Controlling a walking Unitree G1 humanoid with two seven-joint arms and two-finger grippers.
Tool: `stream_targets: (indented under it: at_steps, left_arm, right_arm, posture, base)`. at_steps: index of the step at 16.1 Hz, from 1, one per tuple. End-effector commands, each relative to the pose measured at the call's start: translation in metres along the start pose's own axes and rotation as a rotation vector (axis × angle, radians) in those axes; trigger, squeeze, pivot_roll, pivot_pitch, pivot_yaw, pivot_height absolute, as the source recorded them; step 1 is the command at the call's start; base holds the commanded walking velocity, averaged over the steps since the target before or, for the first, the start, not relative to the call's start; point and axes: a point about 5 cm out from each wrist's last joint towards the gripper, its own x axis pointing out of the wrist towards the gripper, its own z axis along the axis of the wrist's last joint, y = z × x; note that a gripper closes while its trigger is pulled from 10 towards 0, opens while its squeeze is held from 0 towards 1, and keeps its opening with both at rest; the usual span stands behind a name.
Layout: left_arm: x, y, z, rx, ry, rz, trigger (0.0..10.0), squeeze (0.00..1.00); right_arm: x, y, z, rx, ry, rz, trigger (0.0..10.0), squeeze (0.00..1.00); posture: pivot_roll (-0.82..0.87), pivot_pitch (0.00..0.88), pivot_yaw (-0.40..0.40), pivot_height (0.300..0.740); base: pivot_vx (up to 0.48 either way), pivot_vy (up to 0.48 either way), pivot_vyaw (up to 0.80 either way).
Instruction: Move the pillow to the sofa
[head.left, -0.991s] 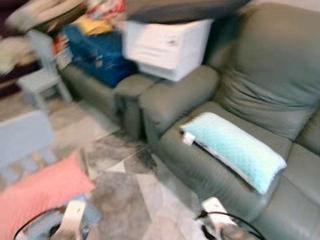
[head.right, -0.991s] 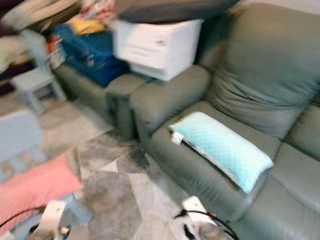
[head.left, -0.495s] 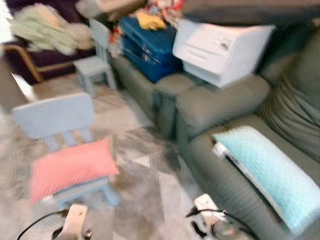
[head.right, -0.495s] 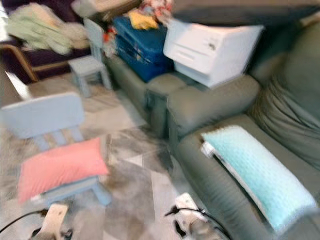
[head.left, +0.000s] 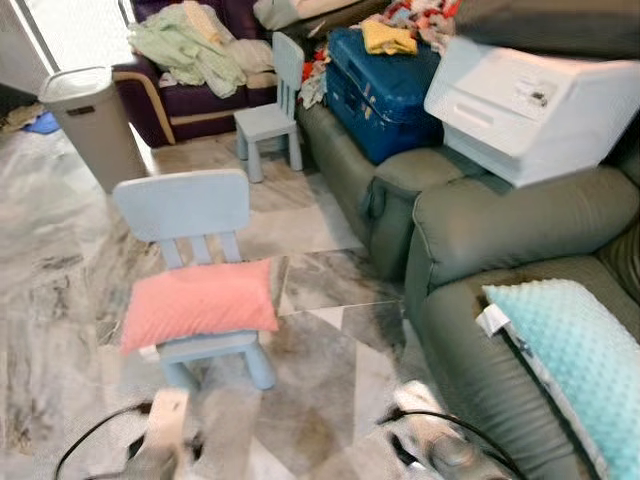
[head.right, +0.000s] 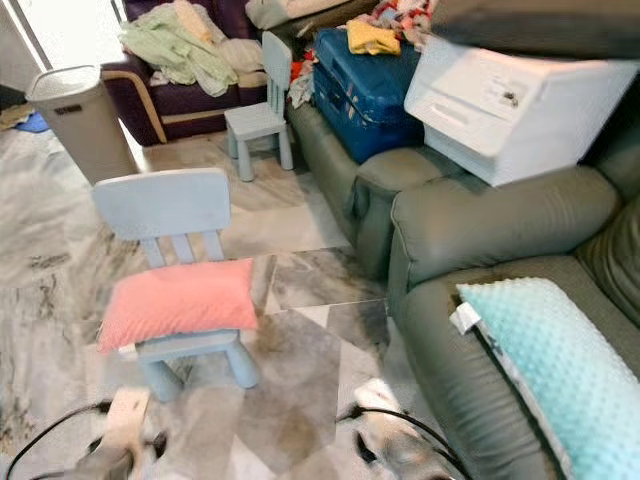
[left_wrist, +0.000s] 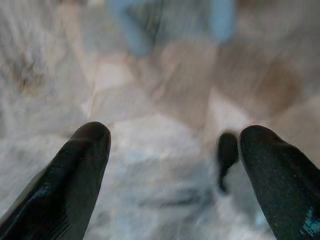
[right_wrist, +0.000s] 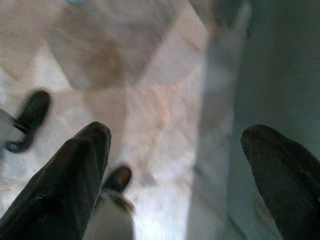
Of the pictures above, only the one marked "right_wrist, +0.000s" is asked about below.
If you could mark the robot left leg black foot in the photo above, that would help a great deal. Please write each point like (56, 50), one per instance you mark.
(35, 107)

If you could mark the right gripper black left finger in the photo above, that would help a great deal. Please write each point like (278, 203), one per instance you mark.
(55, 190)

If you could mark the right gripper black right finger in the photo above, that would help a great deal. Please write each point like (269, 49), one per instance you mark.
(290, 185)

